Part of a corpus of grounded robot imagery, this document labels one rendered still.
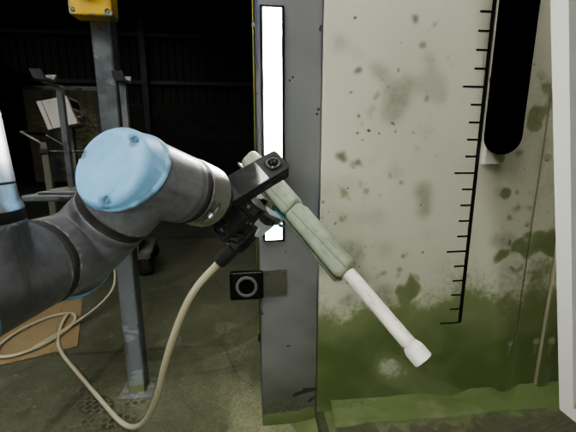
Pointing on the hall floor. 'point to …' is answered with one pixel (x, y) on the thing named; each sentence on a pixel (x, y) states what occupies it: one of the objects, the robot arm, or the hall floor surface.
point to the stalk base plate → (139, 392)
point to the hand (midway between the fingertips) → (275, 210)
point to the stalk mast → (109, 45)
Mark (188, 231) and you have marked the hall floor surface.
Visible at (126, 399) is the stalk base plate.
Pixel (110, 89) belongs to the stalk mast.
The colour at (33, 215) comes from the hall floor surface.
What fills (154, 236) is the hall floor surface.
